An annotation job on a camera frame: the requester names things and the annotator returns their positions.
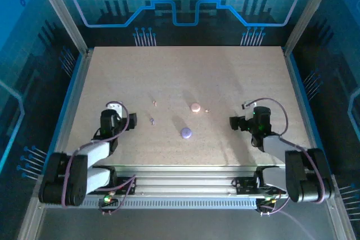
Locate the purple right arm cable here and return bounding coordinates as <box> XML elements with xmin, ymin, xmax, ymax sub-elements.
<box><xmin>244</xmin><ymin>98</ymin><xmax>329</xmax><ymax>204</ymax></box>

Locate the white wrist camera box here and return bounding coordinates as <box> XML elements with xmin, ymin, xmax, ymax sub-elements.
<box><xmin>241</xmin><ymin>101</ymin><xmax>256</xmax><ymax>121</ymax></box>
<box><xmin>107</xmin><ymin>102</ymin><xmax>125</xmax><ymax>119</ymax></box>

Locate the aluminium frame side rail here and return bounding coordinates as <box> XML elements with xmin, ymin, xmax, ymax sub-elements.
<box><xmin>15</xmin><ymin>48</ymin><xmax>93</xmax><ymax>240</ymax></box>
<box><xmin>282</xmin><ymin>47</ymin><xmax>356</xmax><ymax>240</ymax></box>

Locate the small circuit board with LEDs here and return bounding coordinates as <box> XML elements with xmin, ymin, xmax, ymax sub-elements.
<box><xmin>101</xmin><ymin>193</ymin><xmax>118</xmax><ymax>206</ymax></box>
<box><xmin>261</xmin><ymin>194</ymin><xmax>282</xmax><ymax>206</ymax></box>

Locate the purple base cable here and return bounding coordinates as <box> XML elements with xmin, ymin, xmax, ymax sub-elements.
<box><xmin>258</xmin><ymin>189</ymin><xmax>318</xmax><ymax>240</ymax></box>
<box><xmin>97</xmin><ymin>175</ymin><xmax>138</xmax><ymax>216</ymax></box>

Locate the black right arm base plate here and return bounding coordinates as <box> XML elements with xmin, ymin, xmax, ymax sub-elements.
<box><xmin>234</xmin><ymin>176</ymin><xmax>265</xmax><ymax>196</ymax></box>

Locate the grey metal panel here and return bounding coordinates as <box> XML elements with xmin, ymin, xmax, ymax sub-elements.
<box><xmin>16</xmin><ymin>207</ymin><xmax>355</xmax><ymax>240</ymax></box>

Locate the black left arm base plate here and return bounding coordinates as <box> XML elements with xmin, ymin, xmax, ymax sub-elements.
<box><xmin>111</xmin><ymin>176</ymin><xmax>138</xmax><ymax>196</ymax></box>

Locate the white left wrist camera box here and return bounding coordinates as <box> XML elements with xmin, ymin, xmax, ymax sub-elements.
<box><xmin>107</xmin><ymin>102</ymin><xmax>125</xmax><ymax>119</ymax></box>

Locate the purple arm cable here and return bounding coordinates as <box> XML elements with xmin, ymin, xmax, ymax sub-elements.
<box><xmin>244</xmin><ymin>98</ymin><xmax>329</xmax><ymax>204</ymax></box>
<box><xmin>61</xmin><ymin>101</ymin><xmax>131</xmax><ymax>210</ymax></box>

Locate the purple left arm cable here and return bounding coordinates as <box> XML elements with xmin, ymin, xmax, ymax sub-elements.
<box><xmin>61</xmin><ymin>101</ymin><xmax>131</xmax><ymax>210</ymax></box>

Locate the aluminium frame post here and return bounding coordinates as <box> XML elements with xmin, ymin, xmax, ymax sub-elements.
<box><xmin>31</xmin><ymin>0</ymin><xmax>91</xmax><ymax>55</ymax></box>
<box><xmin>283</xmin><ymin>0</ymin><xmax>330</xmax><ymax>55</ymax></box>

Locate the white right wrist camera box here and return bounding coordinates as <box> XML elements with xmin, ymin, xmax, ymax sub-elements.
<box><xmin>241</xmin><ymin>101</ymin><xmax>256</xmax><ymax>121</ymax></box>

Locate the aluminium mounting rail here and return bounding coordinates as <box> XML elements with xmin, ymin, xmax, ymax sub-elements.
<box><xmin>53</xmin><ymin>165</ymin><xmax>289</xmax><ymax>196</ymax></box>

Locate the slotted metal cable strip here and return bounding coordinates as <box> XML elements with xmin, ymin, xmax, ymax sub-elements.
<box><xmin>42</xmin><ymin>197</ymin><xmax>259</xmax><ymax>210</ymax></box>

